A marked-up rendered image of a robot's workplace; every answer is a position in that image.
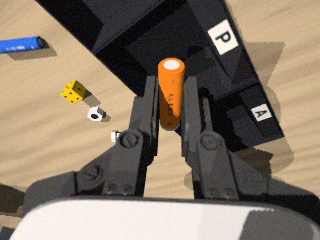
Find yellow die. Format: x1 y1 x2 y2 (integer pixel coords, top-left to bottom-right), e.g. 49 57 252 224
61 80 86 104

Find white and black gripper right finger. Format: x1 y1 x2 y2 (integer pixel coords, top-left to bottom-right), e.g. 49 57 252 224
181 76 320 226

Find orange battery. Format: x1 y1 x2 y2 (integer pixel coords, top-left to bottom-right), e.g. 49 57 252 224
158 58 185 131

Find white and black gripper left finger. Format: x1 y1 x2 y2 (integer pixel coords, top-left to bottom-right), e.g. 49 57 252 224
21 75 160 221

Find white bolt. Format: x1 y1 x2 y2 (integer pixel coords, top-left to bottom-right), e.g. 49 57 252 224
111 130 120 142

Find blue cylinder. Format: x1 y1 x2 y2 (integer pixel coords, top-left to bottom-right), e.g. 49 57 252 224
0 36 44 54

